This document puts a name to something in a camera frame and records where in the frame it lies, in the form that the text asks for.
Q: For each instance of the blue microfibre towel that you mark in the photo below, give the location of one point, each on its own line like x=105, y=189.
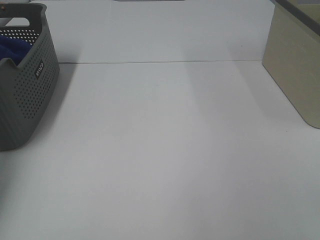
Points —
x=14, y=49

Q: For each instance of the grey perforated plastic basket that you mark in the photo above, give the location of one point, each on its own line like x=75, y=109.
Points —
x=26, y=89

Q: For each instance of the beige storage bin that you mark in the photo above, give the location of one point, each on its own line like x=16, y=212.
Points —
x=292, y=55

